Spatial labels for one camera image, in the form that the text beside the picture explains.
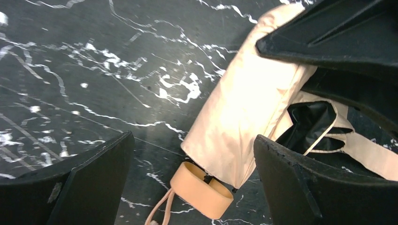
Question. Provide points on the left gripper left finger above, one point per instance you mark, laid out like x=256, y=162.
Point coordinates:
x=81, y=190

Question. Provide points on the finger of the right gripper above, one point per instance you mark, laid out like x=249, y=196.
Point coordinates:
x=376, y=98
x=359, y=36

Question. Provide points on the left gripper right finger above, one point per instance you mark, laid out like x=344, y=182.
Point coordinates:
x=303, y=191

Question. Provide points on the beige and black folding umbrella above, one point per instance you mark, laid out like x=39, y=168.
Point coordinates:
x=263, y=96

